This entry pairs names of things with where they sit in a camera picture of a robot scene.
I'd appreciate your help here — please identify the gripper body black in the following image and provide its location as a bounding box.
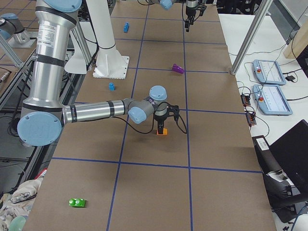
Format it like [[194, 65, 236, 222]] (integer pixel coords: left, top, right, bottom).
[[186, 9, 201, 23], [154, 111, 168, 123]]

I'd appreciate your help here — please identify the orange trapezoid block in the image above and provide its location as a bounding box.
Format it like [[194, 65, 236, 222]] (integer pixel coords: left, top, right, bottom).
[[156, 128, 168, 135]]

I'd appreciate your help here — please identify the purple trapezoid block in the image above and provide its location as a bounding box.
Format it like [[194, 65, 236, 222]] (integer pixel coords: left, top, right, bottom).
[[172, 64, 185, 74]]

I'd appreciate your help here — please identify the blue block far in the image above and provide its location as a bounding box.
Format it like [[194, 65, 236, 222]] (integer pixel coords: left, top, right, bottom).
[[123, 22, 130, 33]]

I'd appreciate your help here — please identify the teach pendant far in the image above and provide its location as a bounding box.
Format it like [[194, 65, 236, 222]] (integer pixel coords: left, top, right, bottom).
[[253, 59, 286, 86]]

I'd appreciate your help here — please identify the teach pendant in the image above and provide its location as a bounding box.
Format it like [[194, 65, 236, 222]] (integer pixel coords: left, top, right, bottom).
[[253, 59, 286, 86], [253, 84, 293, 116]]

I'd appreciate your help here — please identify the teach pendant near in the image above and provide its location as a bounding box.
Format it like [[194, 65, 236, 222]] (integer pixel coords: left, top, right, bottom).
[[253, 84, 293, 116]]

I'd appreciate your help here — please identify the green block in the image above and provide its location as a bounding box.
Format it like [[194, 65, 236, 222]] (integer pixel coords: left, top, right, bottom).
[[68, 198, 86, 208]]

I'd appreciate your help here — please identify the black laptop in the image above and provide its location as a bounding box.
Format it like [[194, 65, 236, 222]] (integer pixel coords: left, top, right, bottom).
[[269, 119, 308, 193]]

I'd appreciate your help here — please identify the crumpled cloth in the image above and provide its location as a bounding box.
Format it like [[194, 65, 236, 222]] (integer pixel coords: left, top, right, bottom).
[[0, 178, 43, 231]]

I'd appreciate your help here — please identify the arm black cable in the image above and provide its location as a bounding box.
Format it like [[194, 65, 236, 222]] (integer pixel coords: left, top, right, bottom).
[[113, 102, 188, 135]]

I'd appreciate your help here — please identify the blue block near pedestal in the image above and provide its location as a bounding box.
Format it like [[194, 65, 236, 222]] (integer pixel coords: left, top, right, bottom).
[[108, 82, 116, 91]]

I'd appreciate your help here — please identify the aluminium frame post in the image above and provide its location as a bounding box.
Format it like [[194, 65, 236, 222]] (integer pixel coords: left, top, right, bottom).
[[230, 0, 273, 75]]

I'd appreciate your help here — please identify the white camera pedestal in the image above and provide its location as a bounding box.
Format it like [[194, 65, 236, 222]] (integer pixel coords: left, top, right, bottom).
[[86, 0, 129, 79]]

